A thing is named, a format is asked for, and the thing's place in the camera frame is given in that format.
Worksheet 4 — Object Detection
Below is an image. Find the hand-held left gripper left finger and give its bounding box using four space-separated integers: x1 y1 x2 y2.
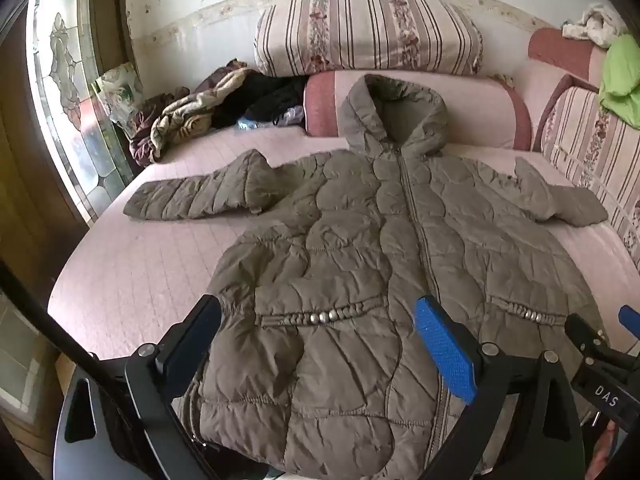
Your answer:
52 294 223 480

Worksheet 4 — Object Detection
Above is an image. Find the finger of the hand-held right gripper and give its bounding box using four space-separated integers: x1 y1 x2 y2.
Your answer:
618 305 640 333
565 313 617 377

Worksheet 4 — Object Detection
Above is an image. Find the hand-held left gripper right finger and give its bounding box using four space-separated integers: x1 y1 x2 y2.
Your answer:
414 295 586 480

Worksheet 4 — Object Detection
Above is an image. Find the olive quilted hooded jacket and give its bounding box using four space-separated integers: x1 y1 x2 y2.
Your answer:
123 74 610 480

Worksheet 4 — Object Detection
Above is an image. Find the pile of dark clothes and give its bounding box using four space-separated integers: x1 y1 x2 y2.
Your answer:
129 60 252 163

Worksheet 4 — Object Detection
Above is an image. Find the pink bed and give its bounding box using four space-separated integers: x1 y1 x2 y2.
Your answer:
47 127 640 361

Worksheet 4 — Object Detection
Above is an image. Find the long striped floral cushion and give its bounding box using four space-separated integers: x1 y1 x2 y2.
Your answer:
541 85 640 266

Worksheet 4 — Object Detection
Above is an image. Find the brown wooden panel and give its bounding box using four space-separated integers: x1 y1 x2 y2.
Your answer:
0 20 90 291

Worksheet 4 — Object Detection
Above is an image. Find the green cloth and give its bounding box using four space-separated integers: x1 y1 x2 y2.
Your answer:
598 34 640 128

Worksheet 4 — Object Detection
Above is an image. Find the black clothing pile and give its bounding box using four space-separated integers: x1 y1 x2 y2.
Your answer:
215 70 310 132

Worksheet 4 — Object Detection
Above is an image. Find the green floral pillow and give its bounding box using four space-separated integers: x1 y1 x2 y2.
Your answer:
91 62 144 127

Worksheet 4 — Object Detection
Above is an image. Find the pink bolster with maroon ends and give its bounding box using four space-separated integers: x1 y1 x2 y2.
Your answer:
304 70 532 152

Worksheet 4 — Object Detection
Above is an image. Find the small pink bolster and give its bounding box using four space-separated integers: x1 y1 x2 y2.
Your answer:
528 27 610 86

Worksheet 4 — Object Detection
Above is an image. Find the white crumpled cloth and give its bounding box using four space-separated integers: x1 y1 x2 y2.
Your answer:
561 4 627 49

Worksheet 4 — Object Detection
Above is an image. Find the large striped floral cushion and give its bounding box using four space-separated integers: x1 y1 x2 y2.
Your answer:
254 0 485 79

